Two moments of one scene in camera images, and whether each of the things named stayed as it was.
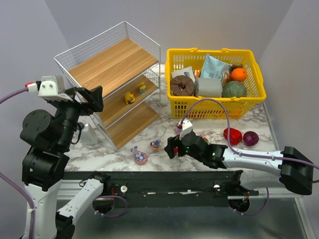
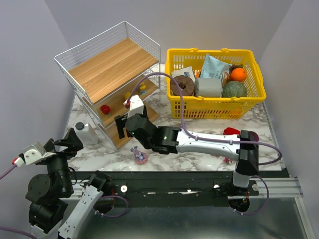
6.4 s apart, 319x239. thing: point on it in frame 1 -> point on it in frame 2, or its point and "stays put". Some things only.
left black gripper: (81, 100) -> (64, 143)
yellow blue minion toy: (142, 88) stays put
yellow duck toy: (129, 97) stays put
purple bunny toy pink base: (140, 157) stays put
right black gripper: (173, 146) -> (120, 127)
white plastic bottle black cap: (88, 136) stays put
